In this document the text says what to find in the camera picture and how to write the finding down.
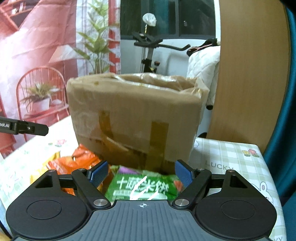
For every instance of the white quilted blanket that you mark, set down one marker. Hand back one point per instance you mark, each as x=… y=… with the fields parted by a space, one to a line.
x=204 y=64

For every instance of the dark window frame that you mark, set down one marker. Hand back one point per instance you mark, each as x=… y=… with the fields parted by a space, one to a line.
x=187 y=19

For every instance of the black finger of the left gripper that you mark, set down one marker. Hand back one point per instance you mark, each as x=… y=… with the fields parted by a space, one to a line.
x=15 y=127

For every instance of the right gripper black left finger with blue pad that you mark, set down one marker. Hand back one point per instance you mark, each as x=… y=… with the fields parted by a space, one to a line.
x=77 y=190

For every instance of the wooden headboard panel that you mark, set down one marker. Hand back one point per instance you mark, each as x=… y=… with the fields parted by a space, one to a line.
x=253 y=71

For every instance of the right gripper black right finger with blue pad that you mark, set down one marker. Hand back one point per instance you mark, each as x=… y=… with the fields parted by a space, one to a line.
x=198 y=182

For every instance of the orange snack packet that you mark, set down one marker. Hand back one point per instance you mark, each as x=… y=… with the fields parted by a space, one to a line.
x=81 y=158

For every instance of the white plastic bag on bike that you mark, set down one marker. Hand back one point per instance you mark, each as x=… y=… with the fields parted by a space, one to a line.
x=149 y=19

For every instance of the taped brown cardboard box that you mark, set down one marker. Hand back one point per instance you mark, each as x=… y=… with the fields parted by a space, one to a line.
x=143 y=121

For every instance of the green rice cracker packet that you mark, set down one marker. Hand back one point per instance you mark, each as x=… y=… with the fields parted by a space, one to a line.
x=133 y=184

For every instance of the red printed backdrop cloth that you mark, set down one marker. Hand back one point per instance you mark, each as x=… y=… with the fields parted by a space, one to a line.
x=46 y=43

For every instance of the yellow snack packet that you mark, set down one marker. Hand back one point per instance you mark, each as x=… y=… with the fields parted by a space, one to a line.
x=50 y=164

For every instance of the teal curtain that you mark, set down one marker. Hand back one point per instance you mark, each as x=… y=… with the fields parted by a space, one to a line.
x=280 y=152

